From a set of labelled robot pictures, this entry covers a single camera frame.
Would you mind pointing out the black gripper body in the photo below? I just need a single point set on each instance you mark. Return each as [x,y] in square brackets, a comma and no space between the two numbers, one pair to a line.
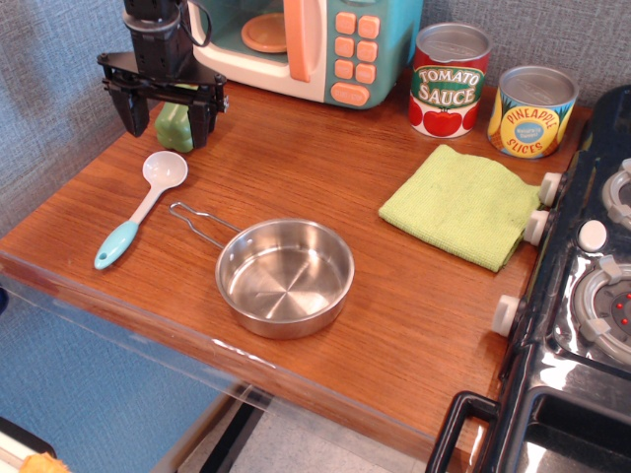
[162,56]

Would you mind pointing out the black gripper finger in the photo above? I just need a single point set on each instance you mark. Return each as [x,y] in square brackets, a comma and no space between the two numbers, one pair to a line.
[131,105]
[202,120]

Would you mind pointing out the green toy bell pepper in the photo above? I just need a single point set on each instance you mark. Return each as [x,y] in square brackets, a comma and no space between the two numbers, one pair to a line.
[172,124]

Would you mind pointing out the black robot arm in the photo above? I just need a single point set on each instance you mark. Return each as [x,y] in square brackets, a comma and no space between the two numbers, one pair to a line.
[150,7]

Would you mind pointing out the folded green cloth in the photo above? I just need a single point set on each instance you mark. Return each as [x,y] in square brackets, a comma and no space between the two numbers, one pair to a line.
[468,206]

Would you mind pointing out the orange microwave turntable plate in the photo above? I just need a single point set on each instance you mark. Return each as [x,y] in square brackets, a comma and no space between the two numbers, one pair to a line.
[265,33]

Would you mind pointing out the toy microwave teal and white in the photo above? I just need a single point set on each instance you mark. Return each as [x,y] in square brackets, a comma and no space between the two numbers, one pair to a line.
[344,53]

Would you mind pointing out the small steel pan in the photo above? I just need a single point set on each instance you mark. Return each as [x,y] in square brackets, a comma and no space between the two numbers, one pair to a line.
[284,278]

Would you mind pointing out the tomato sauce can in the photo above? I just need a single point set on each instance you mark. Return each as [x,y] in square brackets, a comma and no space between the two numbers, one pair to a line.
[448,75]

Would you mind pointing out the pineapple slices can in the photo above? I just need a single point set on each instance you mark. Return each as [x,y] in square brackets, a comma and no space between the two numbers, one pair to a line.
[531,111]

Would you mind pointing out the orange object at corner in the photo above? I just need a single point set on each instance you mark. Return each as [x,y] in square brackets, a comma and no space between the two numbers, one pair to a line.
[36,463]

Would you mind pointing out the black toy stove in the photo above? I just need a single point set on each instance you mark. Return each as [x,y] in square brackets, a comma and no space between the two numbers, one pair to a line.
[564,402]

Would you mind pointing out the white spoon teal handle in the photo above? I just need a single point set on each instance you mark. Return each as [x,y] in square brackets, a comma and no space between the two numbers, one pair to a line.
[162,170]

